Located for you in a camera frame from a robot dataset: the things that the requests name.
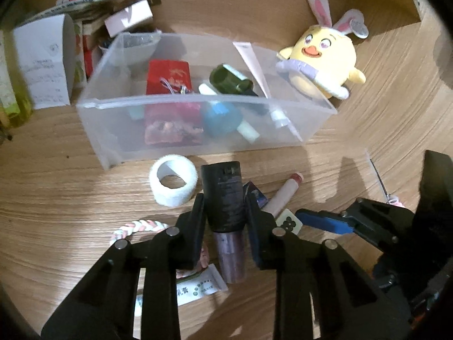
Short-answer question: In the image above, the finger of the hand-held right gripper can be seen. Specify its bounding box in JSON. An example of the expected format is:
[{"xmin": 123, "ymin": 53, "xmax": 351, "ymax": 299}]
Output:
[{"xmin": 295, "ymin": 197, "xmax": 416, "ymax": 256}]

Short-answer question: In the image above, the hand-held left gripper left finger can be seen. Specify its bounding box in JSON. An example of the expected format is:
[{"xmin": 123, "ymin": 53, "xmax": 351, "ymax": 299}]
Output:
[{"xmin": 40, "ymin": 193, "xmax": 208, "ymax": 340}]

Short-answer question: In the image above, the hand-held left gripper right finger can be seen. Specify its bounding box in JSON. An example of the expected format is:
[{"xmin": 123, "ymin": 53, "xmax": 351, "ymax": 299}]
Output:
[{"xmin": 244, "ymin": 184, "xmax": 411, "ymax": 340}]

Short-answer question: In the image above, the purple bottle with black cap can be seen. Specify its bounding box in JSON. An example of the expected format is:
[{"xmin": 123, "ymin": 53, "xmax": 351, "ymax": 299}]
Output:
[{"xmin": 200, "ymin": 161, "xmax": 248, "ymax": 284}]

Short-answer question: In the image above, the blue white tube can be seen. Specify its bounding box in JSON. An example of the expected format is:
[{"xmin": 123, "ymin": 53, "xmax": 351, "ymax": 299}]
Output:
[{"xmin": 198, "ymin": 83, "xmax": 260, "ymax": 144}]

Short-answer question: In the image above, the clear plastic storage box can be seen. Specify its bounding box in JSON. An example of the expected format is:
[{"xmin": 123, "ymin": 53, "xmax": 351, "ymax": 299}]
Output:
[{"xmin": 76, "ymin": 32, "xmax": 338, "ymax": 171}]

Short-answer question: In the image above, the small charm with cord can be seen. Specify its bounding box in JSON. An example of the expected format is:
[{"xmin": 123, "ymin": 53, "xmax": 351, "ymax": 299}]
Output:
[{"xmin": 159, "ymin": 76, "xmax": 193, "ymax": 96}]

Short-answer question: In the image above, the green glass dropper bottle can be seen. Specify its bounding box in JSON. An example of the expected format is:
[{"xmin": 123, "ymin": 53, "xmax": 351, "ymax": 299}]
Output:
[{"xmin": 209, "ymin": 64, "xmax": 270, "ymax": 114}]

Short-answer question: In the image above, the red foil tea packet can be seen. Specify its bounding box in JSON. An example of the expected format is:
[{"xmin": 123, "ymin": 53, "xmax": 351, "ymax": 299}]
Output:
[{"xmin": 144, "ymin": 59, "xmax": 205, "ymax": 146}]

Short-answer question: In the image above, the mahjong tile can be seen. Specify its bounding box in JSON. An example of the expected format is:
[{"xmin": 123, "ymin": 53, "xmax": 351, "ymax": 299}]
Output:
[{"xmin": 275, "ymin": 208, "xmax": 304, "ymax": 237}]

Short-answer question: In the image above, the white tape roll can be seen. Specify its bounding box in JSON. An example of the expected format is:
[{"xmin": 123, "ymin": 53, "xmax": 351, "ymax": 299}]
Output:
[{"xmin": 149, "ymin": 155, "xmax": 198, "ymax": 208}]

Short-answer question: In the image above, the pale lipstick tube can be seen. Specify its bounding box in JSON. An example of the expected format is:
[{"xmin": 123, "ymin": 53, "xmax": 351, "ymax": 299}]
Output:
[{"xmin": 264, "ymin": 172, "xmax": 305, "ymax": 218}]

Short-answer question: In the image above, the white labelled packet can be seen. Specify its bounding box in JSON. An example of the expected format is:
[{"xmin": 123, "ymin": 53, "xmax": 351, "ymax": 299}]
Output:
[{"xmin": 134, "ymin": 264, "xmax": 229, "ymax": 317}]

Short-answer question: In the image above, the thin black pen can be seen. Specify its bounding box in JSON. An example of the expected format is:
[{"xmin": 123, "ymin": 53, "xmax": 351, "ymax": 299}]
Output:
[{"xmin": 370, "ymin": 161, "xmax": 390, "ymax": 199}]

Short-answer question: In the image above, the yellow chick plush toy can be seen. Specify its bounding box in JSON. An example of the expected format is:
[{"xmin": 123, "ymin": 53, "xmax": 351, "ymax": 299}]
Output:
[{"xmin": 276, "ymin": 0, "xmax": 369, "ymax": 100}]

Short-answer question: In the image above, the pink and white box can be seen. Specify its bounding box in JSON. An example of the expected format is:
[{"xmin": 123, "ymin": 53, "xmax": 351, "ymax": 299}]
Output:
[{"xmin": 104, "ymin": 0, "xmax": 154, "ymax": 38}]

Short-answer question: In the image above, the yellow-green spray bottle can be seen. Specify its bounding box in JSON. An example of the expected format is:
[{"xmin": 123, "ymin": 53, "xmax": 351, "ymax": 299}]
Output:
[{"xmin": 0, "ymin": 30, "xmax": 34, "ymax": 130}]

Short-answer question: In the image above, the white paper box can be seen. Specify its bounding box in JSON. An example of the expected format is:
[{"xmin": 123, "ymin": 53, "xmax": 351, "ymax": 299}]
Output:
[{"xmin": 12, "ymin": 13, "xmax": 76, "ymax": 110}]

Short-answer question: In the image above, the pile of books and boxes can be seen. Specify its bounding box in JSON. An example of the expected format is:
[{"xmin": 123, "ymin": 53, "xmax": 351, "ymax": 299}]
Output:
[{"xmin": 21, "ymin": 2, "xmax": 114, "ymax": 89}]

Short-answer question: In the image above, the pink and white braided bracelet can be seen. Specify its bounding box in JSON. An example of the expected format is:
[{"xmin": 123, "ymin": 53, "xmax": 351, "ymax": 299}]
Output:
[{"xmin": 109, "ymin": 219, "xmax": 210, "ymax": 281}]

